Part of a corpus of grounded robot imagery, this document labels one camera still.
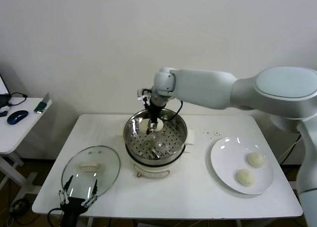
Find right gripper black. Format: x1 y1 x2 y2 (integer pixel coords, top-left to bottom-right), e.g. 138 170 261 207
146 103 163 136

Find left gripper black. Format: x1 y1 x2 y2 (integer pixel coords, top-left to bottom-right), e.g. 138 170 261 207
58 175 99 227

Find glass lid cream handle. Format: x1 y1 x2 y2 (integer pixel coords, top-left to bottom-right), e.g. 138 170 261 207
61 145 121 200

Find steel perforated steamer basket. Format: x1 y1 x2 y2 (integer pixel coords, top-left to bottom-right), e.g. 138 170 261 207
123 107 188 166

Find steel steamer pot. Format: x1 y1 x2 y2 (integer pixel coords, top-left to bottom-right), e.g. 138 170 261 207
116 128 197 180

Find brown crumbs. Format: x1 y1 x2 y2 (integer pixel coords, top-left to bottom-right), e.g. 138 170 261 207
203 131 221 140

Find white side table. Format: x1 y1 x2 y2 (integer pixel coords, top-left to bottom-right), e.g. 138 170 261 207
0 96 53 198

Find white round plate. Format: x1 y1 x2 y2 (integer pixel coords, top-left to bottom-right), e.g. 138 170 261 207
210 136 275 195

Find blue computer mouse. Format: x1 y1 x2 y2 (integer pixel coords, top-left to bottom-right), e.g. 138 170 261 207
7 109 29 125

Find small black white device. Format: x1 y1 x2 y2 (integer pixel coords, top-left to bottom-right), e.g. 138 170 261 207
0 105 12 118

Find black laptop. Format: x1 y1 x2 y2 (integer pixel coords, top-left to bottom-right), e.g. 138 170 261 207
0 72 12 108

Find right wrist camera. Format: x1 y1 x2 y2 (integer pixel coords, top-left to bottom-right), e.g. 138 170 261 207
136 88 149 101

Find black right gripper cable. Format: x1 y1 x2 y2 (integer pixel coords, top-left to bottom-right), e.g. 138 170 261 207
162 100 184 121

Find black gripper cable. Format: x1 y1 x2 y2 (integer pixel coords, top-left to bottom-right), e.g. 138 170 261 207
48 208 64 227
162 100 184 121

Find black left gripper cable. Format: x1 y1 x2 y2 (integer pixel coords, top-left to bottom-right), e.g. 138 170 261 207
48 208 64 227

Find black looped cable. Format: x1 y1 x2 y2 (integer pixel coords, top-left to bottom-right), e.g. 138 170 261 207
8 91 28 106

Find black wall power cable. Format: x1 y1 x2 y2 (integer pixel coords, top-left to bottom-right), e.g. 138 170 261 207
280 135 302 164

